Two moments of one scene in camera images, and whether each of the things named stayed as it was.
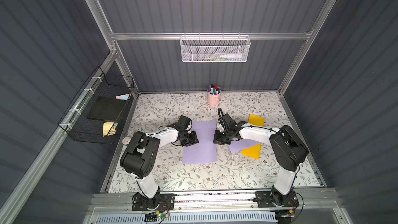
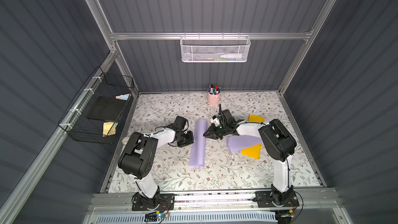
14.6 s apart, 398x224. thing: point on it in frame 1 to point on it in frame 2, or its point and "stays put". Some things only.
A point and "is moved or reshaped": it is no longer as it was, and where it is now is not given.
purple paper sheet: (241, 144) stays put
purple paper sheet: (204, 152) is moved or reshaped
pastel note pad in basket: (124, 97) stays put
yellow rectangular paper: (254, 151) stays put
